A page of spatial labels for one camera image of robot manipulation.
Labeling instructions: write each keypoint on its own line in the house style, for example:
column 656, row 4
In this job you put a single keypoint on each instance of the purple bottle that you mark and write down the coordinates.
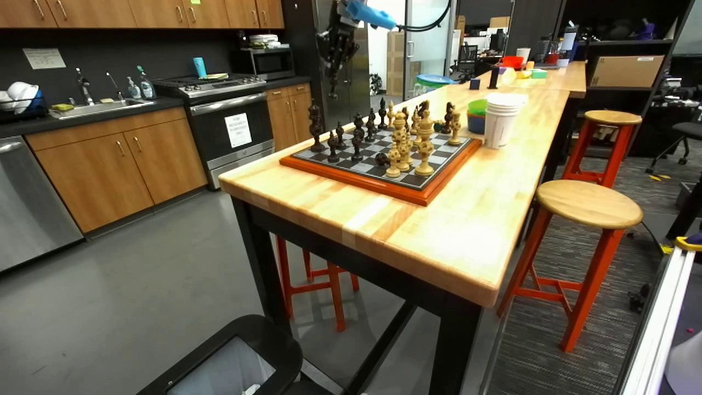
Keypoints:
column 649, row 31

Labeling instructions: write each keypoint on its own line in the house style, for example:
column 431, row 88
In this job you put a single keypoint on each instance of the black kitchen countertop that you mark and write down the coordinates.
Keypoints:
column 168, row 103

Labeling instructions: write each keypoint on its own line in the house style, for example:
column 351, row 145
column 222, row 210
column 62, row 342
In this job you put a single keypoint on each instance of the small chrome faucet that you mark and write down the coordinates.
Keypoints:
column 116, row 83

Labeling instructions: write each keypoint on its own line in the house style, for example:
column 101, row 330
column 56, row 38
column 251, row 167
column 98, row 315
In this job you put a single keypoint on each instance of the teal round tub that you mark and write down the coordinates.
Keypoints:
column 435, row 80

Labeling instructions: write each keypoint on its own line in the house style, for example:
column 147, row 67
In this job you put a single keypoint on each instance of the blue plastic bowl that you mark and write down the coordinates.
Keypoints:
column 478, row 123

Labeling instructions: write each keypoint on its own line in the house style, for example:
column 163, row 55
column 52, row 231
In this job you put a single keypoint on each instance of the white paper note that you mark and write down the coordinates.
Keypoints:
column 237, row 130

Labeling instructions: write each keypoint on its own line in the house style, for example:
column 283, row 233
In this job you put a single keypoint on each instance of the black bottle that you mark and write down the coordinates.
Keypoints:
column 494, row 78

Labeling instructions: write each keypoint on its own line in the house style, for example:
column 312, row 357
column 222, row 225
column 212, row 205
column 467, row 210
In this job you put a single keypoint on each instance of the white dishes pile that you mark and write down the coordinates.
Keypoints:
column 18, row 92

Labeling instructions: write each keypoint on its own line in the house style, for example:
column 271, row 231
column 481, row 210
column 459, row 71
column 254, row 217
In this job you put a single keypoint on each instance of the teal cup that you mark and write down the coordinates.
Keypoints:
column 200, row 67

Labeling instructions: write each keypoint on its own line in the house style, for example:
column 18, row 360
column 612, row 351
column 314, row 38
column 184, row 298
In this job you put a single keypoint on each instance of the red bowl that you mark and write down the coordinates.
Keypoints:
column 512, row 62

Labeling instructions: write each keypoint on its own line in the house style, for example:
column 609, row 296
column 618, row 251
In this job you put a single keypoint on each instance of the cardboard boxes stack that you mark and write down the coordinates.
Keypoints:
column 395, row 67

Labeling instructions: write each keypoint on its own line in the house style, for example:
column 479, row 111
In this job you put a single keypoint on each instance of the black microwave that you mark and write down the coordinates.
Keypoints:
column 264, row 62

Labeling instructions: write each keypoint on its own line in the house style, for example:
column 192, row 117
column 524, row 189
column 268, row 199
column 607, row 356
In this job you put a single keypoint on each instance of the grey wall plate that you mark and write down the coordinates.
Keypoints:
column 44, row 58

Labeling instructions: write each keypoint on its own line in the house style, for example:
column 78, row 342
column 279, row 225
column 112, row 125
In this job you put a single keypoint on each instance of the black stainless oven range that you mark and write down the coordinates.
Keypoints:
column 204, row 125

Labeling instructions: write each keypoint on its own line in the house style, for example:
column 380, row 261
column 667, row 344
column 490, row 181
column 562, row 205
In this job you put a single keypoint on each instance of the black desk brown panel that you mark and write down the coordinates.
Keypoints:
column 628, row 71

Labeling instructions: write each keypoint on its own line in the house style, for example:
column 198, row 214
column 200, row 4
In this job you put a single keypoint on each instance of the white metal rail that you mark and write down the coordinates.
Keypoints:
column 662, row 330

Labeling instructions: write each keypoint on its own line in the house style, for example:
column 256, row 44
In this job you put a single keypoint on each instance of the tall light wooden chess piece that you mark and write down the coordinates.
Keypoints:
column 424, row 145

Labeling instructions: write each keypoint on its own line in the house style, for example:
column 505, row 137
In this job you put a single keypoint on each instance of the clear soap bottle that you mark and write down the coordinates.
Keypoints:
column 145, row 86

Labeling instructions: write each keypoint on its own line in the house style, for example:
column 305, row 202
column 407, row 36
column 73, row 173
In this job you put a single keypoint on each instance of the orange framed chessboard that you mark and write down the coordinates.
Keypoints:
column 440, row 163

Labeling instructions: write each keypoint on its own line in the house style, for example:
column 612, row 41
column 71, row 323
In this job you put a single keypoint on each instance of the white bottle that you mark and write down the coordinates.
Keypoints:
column 569, row 38

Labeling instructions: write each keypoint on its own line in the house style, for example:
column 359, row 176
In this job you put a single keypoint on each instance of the tall dark wooden chess piece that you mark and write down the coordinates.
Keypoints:
column 317, row 125

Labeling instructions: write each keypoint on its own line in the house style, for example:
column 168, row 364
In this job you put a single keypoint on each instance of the yellow clamp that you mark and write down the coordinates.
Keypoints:
column 687, row 241

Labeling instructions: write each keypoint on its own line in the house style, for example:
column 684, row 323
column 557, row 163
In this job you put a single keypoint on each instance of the steel kitchen sink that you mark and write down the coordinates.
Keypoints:
column 95, row 108

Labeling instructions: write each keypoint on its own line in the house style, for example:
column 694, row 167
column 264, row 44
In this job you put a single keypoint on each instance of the white bowl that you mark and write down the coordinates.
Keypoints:
column 264, row 39

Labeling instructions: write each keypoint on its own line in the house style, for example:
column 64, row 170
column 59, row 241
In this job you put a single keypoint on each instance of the stainless steel dishwasher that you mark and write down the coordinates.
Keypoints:
column 30, row 205

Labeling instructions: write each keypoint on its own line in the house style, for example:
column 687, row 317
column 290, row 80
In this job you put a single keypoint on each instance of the wooden wall cabinets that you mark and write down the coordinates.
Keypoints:
column 145, row 11

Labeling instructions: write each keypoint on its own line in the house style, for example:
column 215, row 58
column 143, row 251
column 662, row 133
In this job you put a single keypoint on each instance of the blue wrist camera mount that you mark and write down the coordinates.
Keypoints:
column 370, row 14

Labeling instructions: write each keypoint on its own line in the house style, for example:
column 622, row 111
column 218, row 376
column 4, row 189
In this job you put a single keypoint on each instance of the green plastic bowl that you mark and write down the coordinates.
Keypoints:
column 478, row 108

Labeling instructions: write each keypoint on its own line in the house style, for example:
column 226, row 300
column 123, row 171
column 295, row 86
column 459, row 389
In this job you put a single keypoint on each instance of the black office chair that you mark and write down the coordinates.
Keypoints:
column 687, row 133

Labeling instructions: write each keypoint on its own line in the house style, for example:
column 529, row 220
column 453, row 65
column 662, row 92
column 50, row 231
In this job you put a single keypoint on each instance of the small dark wooden chess piece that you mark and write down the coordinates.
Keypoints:
column 382, row 159

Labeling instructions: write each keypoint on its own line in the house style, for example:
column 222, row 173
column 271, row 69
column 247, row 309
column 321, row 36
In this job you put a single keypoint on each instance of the white plastic cup stack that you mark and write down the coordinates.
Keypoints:
column 502, row 122

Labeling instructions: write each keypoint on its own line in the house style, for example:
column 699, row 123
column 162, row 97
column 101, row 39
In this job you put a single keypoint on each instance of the orange stool wooden seat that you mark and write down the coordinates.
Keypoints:
column 338, row 298
column 589, row 205
column 612, row 117

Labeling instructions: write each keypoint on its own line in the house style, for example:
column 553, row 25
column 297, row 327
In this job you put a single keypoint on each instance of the dark stainless refrigerator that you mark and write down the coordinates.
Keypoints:
column 299, row 44

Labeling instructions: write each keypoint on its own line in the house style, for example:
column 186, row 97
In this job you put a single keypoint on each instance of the chrome sink faucet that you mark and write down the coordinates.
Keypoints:
column 87, row 88

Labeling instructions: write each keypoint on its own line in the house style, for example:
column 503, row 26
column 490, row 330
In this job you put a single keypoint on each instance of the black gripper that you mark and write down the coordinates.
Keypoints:
column 340, row 28

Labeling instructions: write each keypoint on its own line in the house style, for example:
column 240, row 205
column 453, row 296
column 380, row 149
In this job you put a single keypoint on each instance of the black table frame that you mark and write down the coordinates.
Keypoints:
column 453, row 342

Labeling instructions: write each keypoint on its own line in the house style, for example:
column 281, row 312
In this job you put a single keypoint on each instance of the narrow wooden base cabinet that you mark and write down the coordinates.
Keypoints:
column 287, row 112

